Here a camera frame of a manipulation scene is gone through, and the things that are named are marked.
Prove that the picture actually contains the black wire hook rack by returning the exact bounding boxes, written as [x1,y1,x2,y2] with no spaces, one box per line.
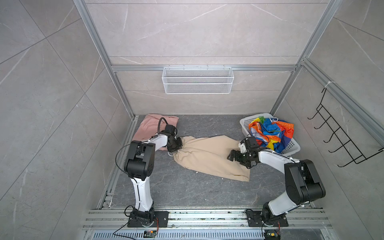
[307,88,384,168]

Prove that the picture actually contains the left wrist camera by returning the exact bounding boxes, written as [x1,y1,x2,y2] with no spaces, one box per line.
[162,124,178,138]

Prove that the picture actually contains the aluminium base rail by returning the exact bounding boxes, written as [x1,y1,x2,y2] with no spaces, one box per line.
[81,206,336,240]

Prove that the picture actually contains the white plastic laundry basket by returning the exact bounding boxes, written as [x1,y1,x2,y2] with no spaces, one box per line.
[240,113,301,157]

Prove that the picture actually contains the pink drawstring shorts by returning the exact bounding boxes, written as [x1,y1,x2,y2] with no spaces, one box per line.
[132,114,179,151]

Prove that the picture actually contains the aluminium frame post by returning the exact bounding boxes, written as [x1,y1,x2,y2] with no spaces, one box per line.
[74,0,135,119]

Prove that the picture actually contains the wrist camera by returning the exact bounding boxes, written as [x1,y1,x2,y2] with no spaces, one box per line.
[239,137,260,154]
[162,124,178,138]

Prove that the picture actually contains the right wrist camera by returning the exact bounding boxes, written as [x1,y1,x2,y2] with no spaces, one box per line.
[239,137,260,154]

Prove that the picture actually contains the white wire wall basket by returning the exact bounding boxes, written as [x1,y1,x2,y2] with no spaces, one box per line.
[162,67,235,95]

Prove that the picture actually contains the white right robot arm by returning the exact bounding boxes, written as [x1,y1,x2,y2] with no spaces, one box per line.
[227,150,326,226]

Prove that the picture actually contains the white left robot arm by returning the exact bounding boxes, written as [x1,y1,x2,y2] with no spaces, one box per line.
[118,117,183,228]

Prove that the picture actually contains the multicolour orange blue shorts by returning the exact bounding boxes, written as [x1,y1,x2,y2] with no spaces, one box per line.
[248,116,295,154]

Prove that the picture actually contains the beige shorts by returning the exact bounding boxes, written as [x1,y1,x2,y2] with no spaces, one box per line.
[173,136,250,182]

